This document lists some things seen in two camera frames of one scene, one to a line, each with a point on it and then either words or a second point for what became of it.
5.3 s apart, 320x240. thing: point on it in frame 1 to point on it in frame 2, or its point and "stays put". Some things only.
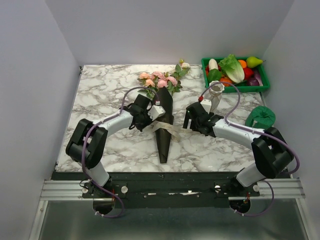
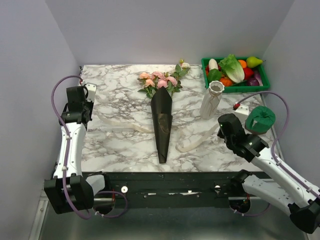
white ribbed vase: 216,88 stays put
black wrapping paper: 165,96 stays put
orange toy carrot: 225,79 stays put
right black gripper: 186,120 to 220,133
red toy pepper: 248,72 stays put
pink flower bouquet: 154,80 stays put
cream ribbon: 175,131 to 179,148
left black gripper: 141,127 to 91,103
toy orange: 243,64 stays put
